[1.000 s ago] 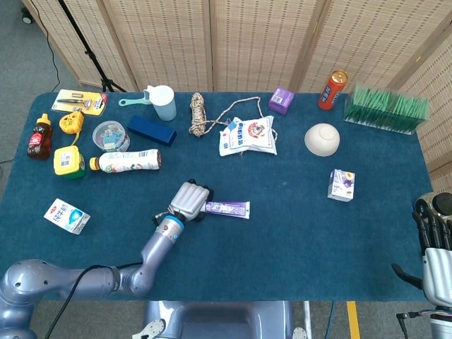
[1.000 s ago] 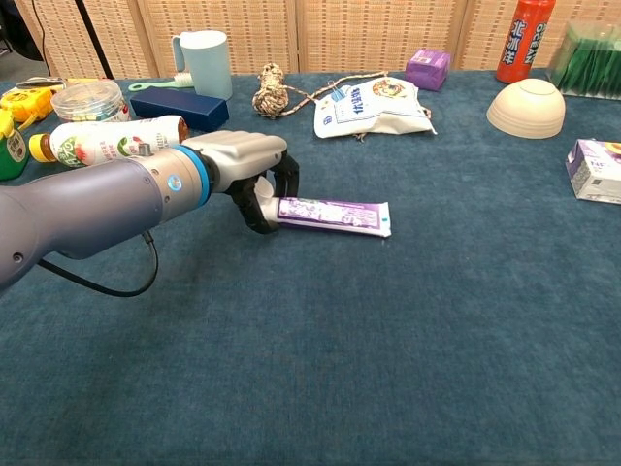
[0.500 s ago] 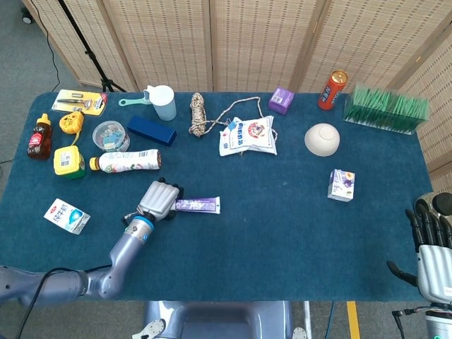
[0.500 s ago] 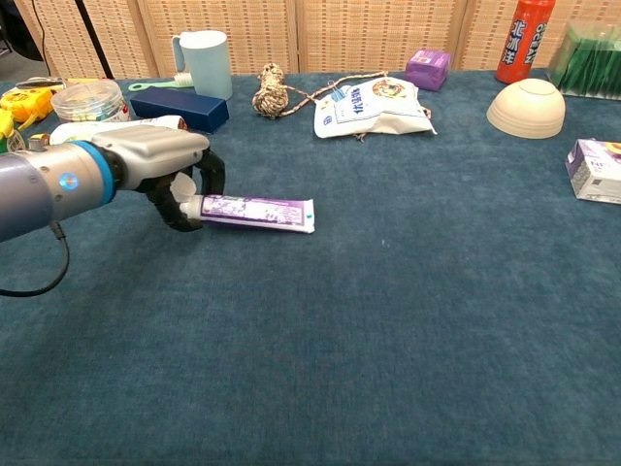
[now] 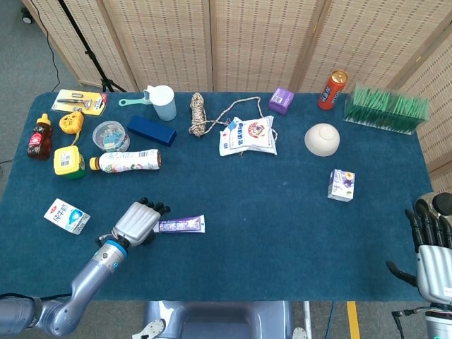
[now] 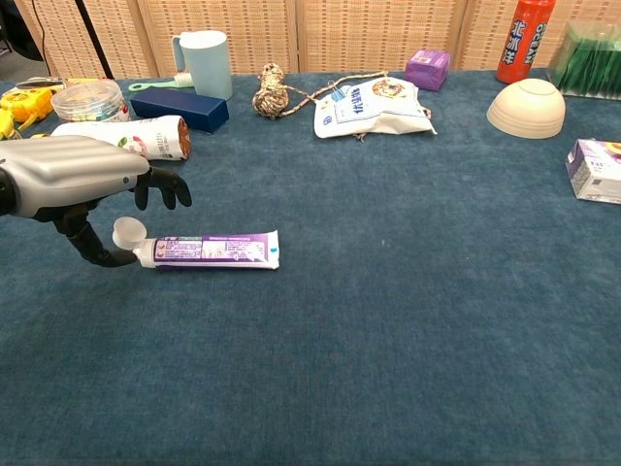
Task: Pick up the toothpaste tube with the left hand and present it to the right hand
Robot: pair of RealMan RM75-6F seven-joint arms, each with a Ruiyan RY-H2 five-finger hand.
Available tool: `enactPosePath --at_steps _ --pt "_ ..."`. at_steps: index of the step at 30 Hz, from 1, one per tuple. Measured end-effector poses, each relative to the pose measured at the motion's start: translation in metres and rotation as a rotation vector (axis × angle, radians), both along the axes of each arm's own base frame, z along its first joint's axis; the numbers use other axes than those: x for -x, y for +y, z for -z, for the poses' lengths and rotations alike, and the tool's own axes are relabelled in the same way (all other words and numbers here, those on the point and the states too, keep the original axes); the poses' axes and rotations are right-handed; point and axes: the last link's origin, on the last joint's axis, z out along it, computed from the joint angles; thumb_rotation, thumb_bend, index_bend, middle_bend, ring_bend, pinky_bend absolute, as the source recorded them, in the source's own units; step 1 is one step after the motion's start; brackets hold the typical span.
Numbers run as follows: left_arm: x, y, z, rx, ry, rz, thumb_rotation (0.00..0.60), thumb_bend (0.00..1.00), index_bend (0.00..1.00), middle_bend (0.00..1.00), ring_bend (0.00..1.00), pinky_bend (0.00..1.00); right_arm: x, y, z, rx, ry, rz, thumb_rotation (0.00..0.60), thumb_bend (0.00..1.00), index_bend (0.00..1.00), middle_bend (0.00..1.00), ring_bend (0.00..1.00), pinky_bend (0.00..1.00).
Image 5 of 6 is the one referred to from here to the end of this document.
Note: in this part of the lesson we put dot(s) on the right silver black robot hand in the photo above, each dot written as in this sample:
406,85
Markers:
436,268

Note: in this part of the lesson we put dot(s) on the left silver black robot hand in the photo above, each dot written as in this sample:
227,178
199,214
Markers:
136,222

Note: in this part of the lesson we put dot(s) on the purple white toothpaste tube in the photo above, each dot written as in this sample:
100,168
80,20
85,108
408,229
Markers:
183,224

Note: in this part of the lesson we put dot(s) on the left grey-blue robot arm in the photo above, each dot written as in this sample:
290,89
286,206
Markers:
92,272

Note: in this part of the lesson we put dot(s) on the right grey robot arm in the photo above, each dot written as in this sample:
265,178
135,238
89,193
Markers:
439,323

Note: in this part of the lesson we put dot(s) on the white drink bottle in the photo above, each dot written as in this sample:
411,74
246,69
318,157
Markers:
127,161

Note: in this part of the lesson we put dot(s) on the blue white milk carton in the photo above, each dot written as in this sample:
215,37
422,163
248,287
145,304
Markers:
66,216

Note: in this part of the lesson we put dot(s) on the clear round plastic jar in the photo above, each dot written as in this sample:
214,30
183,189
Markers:
110,137

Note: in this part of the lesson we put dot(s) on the green jar with yellow lid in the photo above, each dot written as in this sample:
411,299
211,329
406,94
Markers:
68,161

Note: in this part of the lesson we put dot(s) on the navy blue long box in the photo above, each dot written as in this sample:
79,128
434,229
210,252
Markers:
152,130

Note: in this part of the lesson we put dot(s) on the blue table cloth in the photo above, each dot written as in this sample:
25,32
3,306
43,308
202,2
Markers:
247,197

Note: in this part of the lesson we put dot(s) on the yellow tape measure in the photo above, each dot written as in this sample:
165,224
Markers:
71,122

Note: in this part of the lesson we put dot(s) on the mint green brush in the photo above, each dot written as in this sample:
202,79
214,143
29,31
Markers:
132,101

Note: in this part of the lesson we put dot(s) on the light blue plastic mug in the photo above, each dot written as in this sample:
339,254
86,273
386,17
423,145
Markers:
165,104

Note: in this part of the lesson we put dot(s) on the purple white drink carton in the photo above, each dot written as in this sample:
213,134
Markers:
340,185

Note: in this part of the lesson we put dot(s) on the grey-blue robot torso base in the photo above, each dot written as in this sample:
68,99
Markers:
215,321

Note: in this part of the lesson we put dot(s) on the honey squeeze bottle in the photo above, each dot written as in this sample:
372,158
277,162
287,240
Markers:
39,139

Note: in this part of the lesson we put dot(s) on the razor on yellow blister card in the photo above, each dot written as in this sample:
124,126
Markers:
79,102

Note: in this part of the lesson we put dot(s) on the white printed snack bag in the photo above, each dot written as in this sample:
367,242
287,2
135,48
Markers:
247,137

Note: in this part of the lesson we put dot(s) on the clear box of green packets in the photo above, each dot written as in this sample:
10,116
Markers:
386,109

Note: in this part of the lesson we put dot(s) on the beige upturned bowl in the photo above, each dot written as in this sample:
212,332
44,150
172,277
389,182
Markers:
322,139

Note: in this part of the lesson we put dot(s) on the black tripod stand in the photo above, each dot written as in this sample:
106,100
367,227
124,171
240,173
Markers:
90,53

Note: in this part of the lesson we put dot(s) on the purple cube box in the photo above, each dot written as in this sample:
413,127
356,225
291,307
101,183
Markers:
281,100

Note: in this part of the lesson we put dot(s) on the orange drink can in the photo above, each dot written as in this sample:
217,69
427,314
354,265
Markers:
332,92

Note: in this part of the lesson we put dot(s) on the woven bamboo folding screen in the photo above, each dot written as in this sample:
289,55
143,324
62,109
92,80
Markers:
247,39

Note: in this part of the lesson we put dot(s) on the dark wheeled equipment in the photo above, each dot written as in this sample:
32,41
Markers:
27,16

